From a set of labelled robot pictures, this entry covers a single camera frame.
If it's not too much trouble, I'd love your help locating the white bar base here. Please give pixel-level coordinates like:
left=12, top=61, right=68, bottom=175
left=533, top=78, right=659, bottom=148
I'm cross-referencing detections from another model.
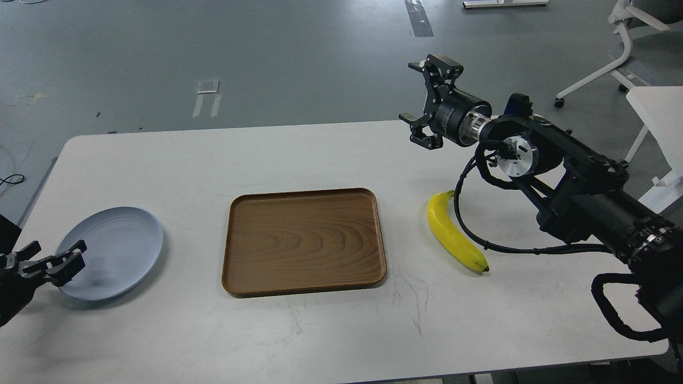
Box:
left=463, top=0, right=549, bottom=9

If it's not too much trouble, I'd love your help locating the white side table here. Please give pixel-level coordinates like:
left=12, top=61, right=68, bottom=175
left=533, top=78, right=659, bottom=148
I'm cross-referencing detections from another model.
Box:
left=625, top=86, right=682, bottom=213

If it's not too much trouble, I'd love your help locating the grey floor tape strip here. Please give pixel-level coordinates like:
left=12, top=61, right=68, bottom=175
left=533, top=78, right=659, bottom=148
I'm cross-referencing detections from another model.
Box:
left=403, top=0, right=434, bottom=37

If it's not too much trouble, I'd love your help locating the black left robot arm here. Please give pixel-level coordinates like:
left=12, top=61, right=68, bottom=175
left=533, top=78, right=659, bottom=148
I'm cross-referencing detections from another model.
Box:
left=1, top=216, right=87, bottom=326

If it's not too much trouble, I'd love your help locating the light blue round plate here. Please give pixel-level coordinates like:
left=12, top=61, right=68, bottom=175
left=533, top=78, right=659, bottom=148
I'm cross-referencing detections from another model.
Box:
left=57, top=206, right=164, bottom=301

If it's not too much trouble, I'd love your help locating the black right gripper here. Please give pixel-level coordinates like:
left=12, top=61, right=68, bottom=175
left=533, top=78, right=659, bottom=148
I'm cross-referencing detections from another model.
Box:
left=399, top=54, right=492, bottom=150

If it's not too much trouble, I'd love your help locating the yellow banana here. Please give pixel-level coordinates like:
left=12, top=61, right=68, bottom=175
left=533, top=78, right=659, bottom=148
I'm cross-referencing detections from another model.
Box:
left=426, top=190, right=489, bottom=273

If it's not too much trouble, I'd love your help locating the brown wooden tray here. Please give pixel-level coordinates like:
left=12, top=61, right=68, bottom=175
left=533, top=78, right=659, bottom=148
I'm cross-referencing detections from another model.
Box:
left=221, top=188, right=387, bottom=297

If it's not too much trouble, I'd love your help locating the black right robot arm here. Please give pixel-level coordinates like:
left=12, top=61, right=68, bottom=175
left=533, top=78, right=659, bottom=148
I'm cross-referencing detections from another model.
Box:
left=399, top=54, right=681, bottom=364

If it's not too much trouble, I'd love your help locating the white office chair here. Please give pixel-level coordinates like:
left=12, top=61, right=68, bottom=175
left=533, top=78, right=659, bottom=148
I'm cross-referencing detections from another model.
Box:
left=554, top=1, right=682, bottom=108

